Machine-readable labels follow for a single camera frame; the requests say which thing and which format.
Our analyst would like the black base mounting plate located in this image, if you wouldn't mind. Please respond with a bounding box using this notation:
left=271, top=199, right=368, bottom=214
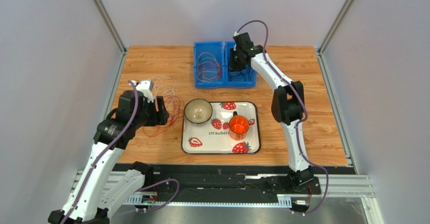
left=108, top=162, right=356, bottom=204

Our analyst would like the orange transparent mug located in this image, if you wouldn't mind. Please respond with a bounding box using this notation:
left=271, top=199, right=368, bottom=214
left=228, top=111, right=250, bottom=141

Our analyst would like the left blue plastic bin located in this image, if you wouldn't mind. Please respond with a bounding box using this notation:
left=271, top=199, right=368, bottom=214
left=193, top=41, right=225, bottom=89

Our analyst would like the aluminium frame rail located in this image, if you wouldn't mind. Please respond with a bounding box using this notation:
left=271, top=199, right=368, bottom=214
left=60, top=170, right=385, bottom=224

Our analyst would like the blue plastic bin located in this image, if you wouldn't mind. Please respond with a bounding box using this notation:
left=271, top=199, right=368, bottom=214
left=223, top=41, right=257, bottom=88
left=193, top=41, right=225, bottom=89

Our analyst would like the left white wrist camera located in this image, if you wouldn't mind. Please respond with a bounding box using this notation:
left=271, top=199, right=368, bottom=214
left=130, top=79, right=154, bottom=103

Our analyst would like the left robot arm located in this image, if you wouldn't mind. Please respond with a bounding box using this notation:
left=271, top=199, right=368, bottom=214
left=48, top=90, right=169, bottom=223

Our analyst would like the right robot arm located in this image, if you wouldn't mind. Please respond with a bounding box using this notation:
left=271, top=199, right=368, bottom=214
left=230, top=32, right=314, bottom=192

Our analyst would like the right blue plastic bin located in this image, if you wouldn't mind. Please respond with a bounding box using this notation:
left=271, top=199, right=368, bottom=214
left=223, top=41, right=257, bottom=88

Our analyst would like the dark blue cable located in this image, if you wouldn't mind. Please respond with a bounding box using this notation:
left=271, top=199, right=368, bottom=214
left=227, top=66, right=253, bottom=82

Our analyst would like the white cable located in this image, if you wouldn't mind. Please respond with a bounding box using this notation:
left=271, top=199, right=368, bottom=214
left=151, top=76, right=178, bottom=98

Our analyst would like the beige ceramic bowl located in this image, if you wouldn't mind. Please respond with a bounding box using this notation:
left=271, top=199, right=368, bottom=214
left=184, top=98, right=213, bottom=124

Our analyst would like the strawberry print tray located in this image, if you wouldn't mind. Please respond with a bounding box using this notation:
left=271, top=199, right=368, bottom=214
left=182, top=101, right=261, bottom=154

